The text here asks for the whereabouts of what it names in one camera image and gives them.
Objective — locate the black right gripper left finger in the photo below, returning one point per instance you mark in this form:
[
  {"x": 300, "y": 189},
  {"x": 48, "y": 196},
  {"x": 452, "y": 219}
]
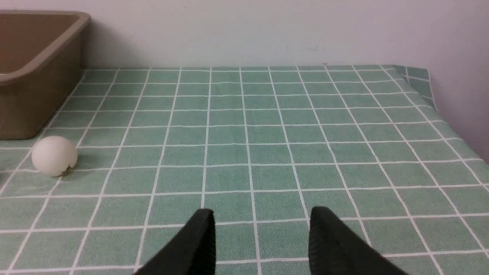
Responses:
[{"x": 192, "y": 251}]

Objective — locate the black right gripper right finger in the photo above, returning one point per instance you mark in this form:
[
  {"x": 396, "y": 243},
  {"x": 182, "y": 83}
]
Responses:
[{"x": 335, "y": 249}]

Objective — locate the white ball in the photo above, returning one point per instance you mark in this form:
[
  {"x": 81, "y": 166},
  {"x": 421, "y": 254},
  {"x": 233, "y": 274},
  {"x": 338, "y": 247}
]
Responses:
[{"x": 54, "y": 155}]

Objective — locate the green checkered tablecloth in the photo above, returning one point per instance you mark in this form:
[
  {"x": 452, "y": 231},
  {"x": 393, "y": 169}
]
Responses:
[{"x": 261, "y": 146}]

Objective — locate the brown plastic bin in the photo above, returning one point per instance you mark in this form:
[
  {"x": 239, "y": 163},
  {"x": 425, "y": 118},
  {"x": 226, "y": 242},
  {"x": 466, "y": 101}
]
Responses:
[{"x": 40, "y": 64}]

